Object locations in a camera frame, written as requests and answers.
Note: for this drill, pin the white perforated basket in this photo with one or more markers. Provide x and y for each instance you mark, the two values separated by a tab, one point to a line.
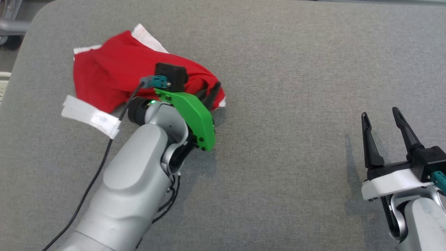
3	87

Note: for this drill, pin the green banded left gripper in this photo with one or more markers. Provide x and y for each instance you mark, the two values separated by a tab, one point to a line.
195	115

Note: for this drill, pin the grey metal cart frame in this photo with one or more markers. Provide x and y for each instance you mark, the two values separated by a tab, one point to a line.
14	26

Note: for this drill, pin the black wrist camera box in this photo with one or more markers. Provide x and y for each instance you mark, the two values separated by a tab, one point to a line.
435	158
172	75

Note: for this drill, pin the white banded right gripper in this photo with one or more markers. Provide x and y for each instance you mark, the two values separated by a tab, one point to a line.
390	183

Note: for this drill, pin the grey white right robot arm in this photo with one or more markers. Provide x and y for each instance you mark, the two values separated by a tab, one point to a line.
425	223

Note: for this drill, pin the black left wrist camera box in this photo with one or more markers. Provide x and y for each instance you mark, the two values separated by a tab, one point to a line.
172	75

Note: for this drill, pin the red shorts with white trim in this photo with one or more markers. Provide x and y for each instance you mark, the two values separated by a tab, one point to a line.
104	76

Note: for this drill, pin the black caster wheel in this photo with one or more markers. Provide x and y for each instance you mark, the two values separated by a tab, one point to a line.
12	42

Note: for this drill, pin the grey fabric sofa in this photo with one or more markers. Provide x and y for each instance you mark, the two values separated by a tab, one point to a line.
278	104

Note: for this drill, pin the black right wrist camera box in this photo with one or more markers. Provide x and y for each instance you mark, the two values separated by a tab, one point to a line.
435	158

